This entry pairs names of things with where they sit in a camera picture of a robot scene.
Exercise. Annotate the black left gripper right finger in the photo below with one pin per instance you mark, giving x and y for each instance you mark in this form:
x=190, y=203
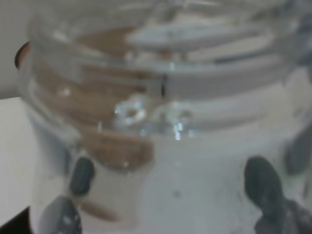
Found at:
x=292, y=218

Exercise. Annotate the amber translucent cup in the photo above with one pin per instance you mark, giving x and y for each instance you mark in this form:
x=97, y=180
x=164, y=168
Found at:
x=21, y=53

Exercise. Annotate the clear plastic water bottle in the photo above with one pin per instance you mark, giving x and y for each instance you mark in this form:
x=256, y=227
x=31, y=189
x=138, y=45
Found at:
x=170, y=116

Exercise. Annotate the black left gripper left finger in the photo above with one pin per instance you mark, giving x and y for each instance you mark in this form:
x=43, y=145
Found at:
x=60, y=217

